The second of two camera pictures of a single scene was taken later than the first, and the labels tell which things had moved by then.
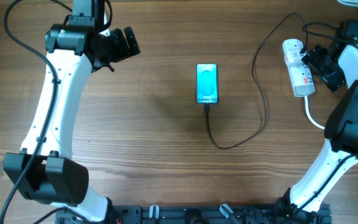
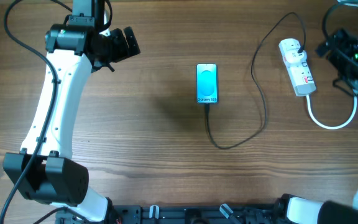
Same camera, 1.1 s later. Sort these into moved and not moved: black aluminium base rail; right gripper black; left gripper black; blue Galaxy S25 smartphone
Moved: right gripper black
Not moved: left gripper black; blue Galaxy S25 smartphone; black aluminium base rail
